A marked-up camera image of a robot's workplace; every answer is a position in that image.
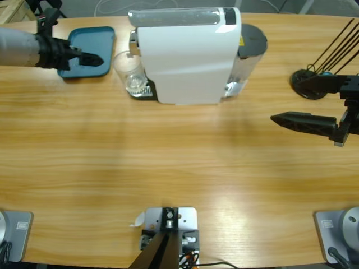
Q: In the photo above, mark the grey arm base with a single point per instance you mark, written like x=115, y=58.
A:
x=339, y=232
x=16, y=235

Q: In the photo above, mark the grey metal leg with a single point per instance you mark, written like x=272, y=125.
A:
x=305, y=7

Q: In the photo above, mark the white capsule coffee machine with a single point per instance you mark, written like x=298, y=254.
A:
x=182, y=61

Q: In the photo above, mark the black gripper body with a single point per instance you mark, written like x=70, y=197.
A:
x=352, y=112
x=54, y=53

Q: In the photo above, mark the black capsule holder with rods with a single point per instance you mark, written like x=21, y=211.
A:
x=308, y=95

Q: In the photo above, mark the clear drinking glass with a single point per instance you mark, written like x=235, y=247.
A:
x=131, y=81

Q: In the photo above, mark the dark camera post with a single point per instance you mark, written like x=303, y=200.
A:
x=162, y=252

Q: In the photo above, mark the black stand legs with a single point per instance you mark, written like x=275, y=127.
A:
x=61, y=11

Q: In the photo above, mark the chrome slotted drip tray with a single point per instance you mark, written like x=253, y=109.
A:
x=148, y=95

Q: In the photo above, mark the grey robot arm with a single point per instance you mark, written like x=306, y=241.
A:
x=16, y=47

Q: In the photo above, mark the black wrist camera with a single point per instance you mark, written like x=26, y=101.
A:
x=47, y=22

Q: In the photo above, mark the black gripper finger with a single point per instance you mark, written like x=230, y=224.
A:
x=92, y=60
x=75, y=51
x=305, y=123
x=322, y=84

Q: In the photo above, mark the white tape tab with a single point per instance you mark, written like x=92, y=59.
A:
x=138, y=220

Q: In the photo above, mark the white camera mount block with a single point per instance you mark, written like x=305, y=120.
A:
x=188, y=221

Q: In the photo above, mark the blue coffee capsule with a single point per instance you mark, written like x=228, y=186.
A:
x=326, y=74

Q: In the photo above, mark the teal plastic tray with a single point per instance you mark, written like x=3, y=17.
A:
x=95, y=39

